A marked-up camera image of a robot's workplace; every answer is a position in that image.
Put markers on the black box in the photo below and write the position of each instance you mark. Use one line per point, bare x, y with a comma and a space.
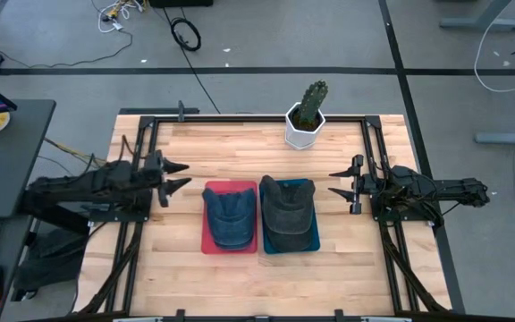
181, 2

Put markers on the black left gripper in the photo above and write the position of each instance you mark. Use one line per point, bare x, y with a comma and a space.
154, 172

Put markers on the black fabric bundle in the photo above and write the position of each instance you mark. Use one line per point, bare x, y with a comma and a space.
52, 264

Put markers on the white hexagonal plant pot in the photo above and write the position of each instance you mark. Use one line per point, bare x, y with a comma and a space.
302, 138

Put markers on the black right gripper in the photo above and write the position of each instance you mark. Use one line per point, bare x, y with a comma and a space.
365, 185

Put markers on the dark grey washed baseball cap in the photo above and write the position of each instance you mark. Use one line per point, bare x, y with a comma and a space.
289, 243
286, 201

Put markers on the black side desk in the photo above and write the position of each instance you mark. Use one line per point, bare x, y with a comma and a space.
11, 156

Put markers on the grey flat desk foot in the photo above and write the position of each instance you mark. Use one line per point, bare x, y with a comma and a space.
508, 138

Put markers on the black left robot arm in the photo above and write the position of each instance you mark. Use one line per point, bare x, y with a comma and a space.
83, 185

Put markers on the teal plastic tray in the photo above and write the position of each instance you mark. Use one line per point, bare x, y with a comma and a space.
316, 239

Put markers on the black aluminium table frame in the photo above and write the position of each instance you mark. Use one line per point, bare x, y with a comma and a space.
239, 119

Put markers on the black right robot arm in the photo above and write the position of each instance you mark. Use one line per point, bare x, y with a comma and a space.
441, 185

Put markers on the grey T-shaped desk foot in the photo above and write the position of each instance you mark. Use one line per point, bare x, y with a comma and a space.
481, 22

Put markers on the green cactus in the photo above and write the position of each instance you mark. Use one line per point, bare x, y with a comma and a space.
313, 100

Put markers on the pink red plastic tray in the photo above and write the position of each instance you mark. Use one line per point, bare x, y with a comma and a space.
207, 246

